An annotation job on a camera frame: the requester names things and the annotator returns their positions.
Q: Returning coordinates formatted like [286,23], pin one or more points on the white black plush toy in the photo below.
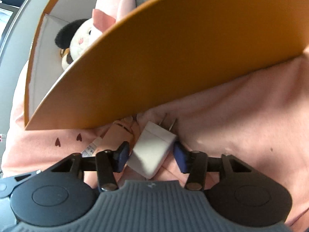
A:
[74,38]

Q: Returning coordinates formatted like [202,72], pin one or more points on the white printed label card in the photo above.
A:
[90,150]

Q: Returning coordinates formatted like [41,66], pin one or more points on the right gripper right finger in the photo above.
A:
[196,164]

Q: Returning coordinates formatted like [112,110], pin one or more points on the pink patterned duvet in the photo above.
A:
[261,118]

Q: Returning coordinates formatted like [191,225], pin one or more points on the orange cardboard box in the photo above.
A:
[161,51]

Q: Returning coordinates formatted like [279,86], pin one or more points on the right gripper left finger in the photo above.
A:
[105,164]

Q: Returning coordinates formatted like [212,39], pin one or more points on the pink fabric pouch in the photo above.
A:
[108,12]

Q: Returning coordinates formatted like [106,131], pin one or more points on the white plug charger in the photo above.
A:
[152,148]

